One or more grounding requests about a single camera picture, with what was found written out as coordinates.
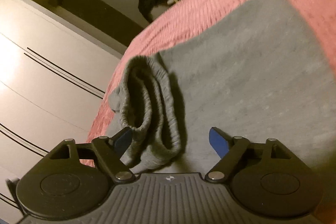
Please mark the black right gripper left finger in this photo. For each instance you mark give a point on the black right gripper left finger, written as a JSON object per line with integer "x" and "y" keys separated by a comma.
{"x": 109, "y": 150}

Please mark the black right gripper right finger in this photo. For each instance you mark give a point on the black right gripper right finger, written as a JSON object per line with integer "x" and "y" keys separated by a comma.
{"x": 230, "y": 150}

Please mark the grey sweatpants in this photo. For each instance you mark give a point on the grey sweatpants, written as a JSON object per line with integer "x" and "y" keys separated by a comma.
{"x": 258, "y": 73}

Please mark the white wardrobe with black lines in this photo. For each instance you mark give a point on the white wardrobe with black lines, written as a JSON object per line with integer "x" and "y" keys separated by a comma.
{"x": 53, "y": 79}

